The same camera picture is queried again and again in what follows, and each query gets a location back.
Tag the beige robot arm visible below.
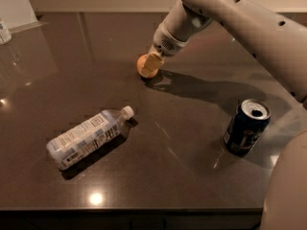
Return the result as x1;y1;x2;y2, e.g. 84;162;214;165
136;0;307;230

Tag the orange fruit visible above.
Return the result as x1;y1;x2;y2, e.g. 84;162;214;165
136;54;160;79

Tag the clear plastic water bottle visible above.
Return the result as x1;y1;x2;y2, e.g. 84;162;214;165
46;105;134;171

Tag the white container at left edge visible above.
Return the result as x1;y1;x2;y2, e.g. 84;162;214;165
0;18;12;45

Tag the white slanted panel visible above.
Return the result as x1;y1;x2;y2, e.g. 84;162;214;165
0;0;43;32

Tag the dark blue soda can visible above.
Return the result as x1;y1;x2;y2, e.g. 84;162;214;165
224;99;271;156

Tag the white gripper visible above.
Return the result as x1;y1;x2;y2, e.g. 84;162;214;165
140;22;189;78

